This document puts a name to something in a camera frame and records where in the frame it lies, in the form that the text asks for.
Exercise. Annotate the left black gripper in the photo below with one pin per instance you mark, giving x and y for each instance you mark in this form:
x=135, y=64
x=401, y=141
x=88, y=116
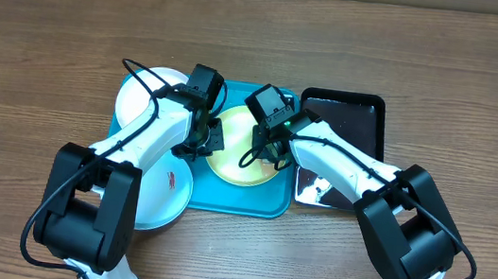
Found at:
x=216, y=143

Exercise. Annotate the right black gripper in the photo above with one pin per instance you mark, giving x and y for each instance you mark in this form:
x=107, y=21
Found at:
x=259, y=145

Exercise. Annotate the yellow-green round plate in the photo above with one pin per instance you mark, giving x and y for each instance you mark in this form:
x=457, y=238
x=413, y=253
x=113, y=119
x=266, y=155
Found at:
x=237, y=124

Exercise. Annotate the white round plate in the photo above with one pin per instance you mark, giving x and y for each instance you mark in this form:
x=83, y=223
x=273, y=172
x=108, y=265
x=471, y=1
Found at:
x=133, y=98

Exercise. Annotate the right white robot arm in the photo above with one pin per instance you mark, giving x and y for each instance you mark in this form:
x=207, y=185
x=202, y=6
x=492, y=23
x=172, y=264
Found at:
x=407, y=229

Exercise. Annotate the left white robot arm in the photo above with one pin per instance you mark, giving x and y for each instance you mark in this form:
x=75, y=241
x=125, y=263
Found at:
x=87, y=214

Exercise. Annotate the teal plastic serving tray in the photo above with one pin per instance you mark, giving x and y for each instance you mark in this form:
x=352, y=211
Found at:
x=211, y=193

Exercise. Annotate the black rectangular water tray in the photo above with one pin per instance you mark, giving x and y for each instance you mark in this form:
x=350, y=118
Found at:
x=358, y=119

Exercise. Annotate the light blue round plate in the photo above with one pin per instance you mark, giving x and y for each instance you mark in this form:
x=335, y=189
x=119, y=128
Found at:
x=164, y=193

